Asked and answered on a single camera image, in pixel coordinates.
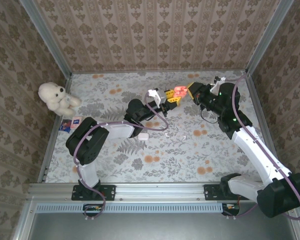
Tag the aluminium table back rail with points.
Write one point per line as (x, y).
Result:
(160, 71)

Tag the grey metal sheet panel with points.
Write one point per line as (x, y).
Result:
(160, 227)

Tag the aluminium mounting rail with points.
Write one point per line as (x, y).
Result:
(160, 191)

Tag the white teddy bear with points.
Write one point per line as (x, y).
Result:
(56, 97)

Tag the dark blue card packet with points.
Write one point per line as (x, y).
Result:
(65, 124)

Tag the white earbud charging case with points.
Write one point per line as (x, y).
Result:
(143, 136)

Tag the aluminium frame corner post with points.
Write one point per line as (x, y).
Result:
(46, 37)
(270, 37)

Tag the pink earbud charging case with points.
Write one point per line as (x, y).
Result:
(180, 91)

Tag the right black-and-white robot arm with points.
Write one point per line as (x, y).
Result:
(280, 197)

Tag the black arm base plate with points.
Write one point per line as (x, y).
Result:
(211, 192)
(107, 192)

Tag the left black-and-white robot arm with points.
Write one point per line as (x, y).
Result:
(87, 145)

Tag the aluminium table side rail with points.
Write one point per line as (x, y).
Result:
(43, 173)
(256, 100)

